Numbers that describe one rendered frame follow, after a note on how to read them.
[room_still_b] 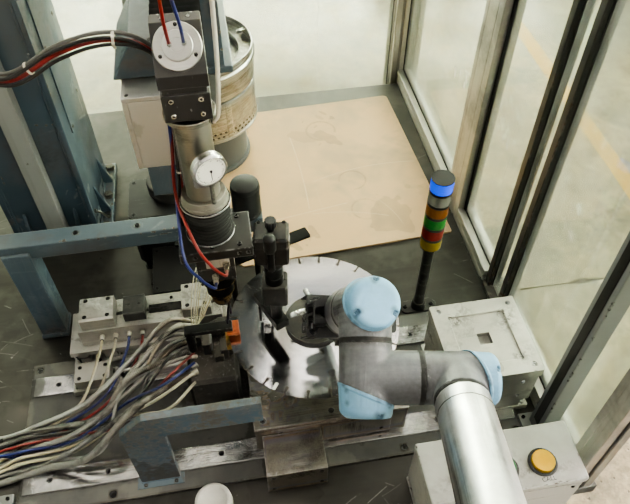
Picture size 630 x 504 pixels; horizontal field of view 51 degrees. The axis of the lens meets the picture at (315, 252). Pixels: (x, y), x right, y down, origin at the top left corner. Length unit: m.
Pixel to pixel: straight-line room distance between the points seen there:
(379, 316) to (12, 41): 0.91
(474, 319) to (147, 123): 0.77
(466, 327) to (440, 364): 0.46
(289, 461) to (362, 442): 0.17
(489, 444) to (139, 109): 0.62
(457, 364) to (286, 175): 1.06
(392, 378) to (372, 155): 1.11
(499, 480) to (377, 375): 0.22
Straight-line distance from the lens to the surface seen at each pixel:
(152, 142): 0.98
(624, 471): 2.37
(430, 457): 1.22
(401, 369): 0.90
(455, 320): 1.38
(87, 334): 1.46
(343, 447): 1.37
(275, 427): 1.28
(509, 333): 1.38
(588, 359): 1.21
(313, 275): 1.35
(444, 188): 1.26
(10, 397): 1.56
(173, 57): 0.82
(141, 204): 1.56
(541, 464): 1.25
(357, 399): 0.90
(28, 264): 1.42
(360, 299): 0.88
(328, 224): 1.71
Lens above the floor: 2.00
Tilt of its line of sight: 49 degrees down
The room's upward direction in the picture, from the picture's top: straight up
